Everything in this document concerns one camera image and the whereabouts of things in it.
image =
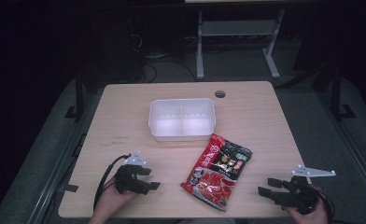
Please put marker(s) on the white plastic container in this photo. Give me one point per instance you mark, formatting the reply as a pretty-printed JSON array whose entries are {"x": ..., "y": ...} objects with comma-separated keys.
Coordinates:
[{"x": 182, "y": 119}]

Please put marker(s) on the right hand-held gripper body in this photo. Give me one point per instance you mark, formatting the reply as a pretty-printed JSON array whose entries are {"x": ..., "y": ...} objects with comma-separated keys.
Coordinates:
[{"x": 302, "y": 194}]

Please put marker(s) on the black metal stand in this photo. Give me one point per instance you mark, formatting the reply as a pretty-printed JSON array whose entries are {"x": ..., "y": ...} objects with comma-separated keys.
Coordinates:
[
  {"x": 79, "y": 99},
  {"x": 336, "y": 96}
]

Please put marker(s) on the small black table bracket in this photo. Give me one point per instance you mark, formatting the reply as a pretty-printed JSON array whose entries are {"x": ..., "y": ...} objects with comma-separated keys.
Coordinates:
[{"x": 70, "y": 188}]

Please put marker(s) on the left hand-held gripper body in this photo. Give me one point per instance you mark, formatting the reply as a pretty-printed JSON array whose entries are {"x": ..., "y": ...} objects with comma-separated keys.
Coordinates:
[{"x": 125, "y": 182}]

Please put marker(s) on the person's left hand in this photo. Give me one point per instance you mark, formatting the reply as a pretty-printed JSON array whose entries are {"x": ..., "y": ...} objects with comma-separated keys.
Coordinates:
[{"x": 114, "y": 199}]

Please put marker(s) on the red and black seasoning packet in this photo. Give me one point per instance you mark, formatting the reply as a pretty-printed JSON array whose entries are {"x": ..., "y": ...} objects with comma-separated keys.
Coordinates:
[{"x": 218, "y": 174}]

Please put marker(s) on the person's right hand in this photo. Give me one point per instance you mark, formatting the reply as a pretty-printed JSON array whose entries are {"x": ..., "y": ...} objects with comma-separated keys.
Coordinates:
[{"x": 313, "y": 216}]

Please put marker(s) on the white metal desk frame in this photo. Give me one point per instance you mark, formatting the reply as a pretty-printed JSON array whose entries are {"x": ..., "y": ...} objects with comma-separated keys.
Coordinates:
[{"x": 238, "y": 28}]

